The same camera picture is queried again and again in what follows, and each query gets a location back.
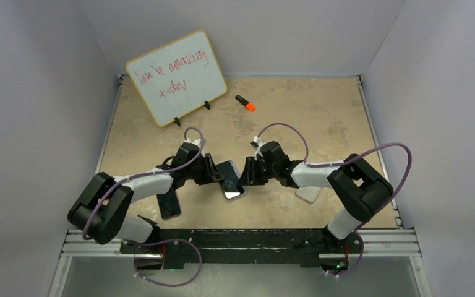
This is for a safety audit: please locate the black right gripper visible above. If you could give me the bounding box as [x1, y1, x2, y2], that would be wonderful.
[237, 157, 278, 187]

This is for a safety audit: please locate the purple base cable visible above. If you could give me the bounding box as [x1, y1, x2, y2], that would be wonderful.
[133, 237, 204, 288]
[325, 231, 367, 280]

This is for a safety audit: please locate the orange and black marker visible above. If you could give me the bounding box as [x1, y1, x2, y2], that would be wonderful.
[235, 95, 255, 111]

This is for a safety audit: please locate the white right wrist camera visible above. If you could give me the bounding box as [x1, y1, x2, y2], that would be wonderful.
[250, 136, 265, 155]

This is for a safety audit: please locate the clear white phone case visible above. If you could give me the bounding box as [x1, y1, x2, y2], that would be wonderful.
[295, 186, 321, 204]

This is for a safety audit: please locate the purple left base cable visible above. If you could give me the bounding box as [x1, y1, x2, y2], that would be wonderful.
[133, 237, 204, 288]

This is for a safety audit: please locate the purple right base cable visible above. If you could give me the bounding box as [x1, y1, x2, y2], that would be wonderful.
[325, 231, 367, 280]

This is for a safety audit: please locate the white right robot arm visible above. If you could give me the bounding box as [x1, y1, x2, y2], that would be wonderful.
[238, 141, 394, 252]

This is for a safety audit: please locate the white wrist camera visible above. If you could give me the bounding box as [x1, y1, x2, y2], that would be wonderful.
[250, 136, 265, 155]
[185, 138, 205, 149]

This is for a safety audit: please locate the purple-edged black phone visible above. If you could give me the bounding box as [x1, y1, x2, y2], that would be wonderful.
[156, 189, 181, 220]

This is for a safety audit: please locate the whiteboard with red writing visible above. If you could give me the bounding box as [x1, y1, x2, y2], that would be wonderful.
[125, 30, 228, 127]

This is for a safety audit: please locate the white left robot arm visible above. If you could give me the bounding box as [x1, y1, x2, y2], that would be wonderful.
[67, 141, 223, 253]

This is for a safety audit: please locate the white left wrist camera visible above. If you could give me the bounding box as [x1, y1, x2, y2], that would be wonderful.
[185, 138, 205, 149]

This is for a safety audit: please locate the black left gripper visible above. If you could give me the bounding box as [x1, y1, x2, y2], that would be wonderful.
[184, 153, 223, 186]

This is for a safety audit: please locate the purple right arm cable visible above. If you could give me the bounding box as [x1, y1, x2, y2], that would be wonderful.
[254, 122, 413, 230]

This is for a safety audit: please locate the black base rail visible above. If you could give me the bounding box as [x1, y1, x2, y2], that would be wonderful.
[121, 228, 362, 270]

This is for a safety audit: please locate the lavender phone case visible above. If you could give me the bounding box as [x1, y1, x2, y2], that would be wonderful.
[215, 160, 248, 201]

